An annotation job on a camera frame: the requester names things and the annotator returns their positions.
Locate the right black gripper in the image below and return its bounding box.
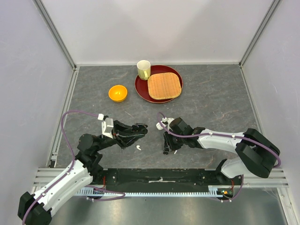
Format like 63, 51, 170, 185
163, 129, 185, 152

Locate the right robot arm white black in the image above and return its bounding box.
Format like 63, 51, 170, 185
156, 117, 281, 185

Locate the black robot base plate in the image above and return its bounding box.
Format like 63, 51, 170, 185
92, 168, 240, 193

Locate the aluminium frame rail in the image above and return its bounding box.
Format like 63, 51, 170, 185
238, 0, 283, 68
32, 0, 77, 70

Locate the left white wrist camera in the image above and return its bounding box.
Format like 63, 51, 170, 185
101, 118, 114, 139

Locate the cream ceramic mug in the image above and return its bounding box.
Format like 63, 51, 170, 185
137, 60, 151, 80

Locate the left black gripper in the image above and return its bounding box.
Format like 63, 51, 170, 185
94, 120, 145, 151

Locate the orange bowl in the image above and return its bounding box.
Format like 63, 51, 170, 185
108, 85, 128, 103

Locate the aluminium frame rail right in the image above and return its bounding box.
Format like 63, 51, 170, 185
238, 0, 283, 68

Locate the slotted cable duct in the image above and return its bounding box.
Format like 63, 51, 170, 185
74, 187, 233, 198

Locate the white earbud charging case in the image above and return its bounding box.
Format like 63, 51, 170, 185
156, 123, 163, 130

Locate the dark red round tray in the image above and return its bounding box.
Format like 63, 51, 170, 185
135, 65, 183, 104

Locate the woven bamboo square tray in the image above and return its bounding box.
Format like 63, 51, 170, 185
147, 72, 182, 100

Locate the aluminium frame rail left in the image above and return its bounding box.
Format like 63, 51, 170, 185
32, 0, 77, 70

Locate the black earbud charging case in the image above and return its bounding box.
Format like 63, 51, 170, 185
132, 123, 149, 135

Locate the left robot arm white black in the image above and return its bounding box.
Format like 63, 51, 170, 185
17, 118, 148, 225

